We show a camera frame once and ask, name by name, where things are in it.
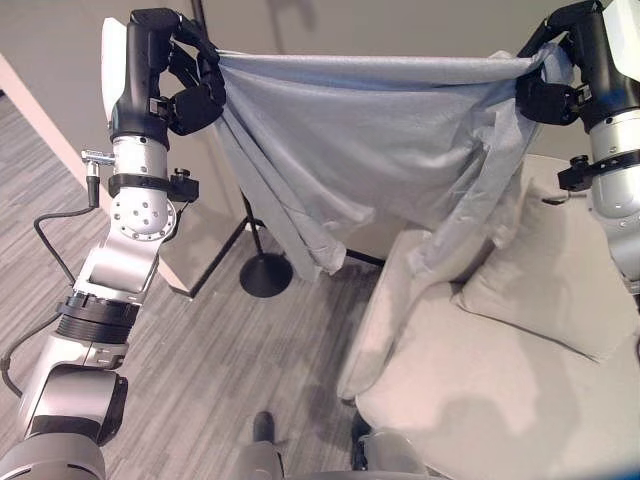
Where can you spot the silver robot left leg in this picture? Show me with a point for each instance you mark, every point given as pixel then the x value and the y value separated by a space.
pixel 260 461

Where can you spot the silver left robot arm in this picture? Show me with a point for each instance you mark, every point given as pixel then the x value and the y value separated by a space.
pixel 107 280

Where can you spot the silver robot right leg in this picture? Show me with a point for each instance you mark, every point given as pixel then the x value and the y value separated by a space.
pixel 392 457

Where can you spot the dark robot foot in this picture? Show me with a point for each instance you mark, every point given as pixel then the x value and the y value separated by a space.
pixel 360 435
pixel 263 426

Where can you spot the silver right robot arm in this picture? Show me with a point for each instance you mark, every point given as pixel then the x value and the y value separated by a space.
pixel 617 185

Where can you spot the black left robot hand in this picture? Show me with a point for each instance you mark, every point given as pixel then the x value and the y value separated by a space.
pixel 145 75

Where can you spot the dark robot right foot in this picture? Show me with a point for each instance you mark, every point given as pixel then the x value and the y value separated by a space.
pixel 360 435

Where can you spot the light blue cloth garment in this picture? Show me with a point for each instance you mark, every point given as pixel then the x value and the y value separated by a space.
pixel 360 145

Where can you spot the dark robot left foot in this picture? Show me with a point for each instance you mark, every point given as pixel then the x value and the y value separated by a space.
pixel 263 426

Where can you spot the beige fabric sofa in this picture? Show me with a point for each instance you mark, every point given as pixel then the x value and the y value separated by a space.
pixel 495 345

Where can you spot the beige sofa cushion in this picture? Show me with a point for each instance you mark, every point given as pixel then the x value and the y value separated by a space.
pixel 550 285

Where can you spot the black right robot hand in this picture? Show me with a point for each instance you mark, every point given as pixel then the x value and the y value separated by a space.
pixel 592 70

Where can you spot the silver robot leg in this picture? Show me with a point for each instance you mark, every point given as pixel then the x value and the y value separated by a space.
pixel 392 457
pixel 260 461

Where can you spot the black clothes rack stand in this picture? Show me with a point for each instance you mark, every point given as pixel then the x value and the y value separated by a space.
pixel 262 260

